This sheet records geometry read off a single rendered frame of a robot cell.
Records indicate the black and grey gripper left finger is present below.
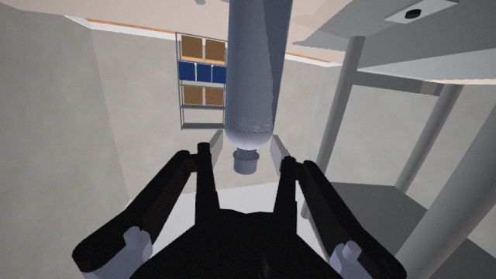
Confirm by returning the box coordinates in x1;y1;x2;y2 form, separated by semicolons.
72;129;228;279

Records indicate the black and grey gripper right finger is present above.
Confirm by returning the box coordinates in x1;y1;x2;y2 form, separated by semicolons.
262;134;407;279

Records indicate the blue-grey bottle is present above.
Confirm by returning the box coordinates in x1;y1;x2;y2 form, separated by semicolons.
224;0;293;175

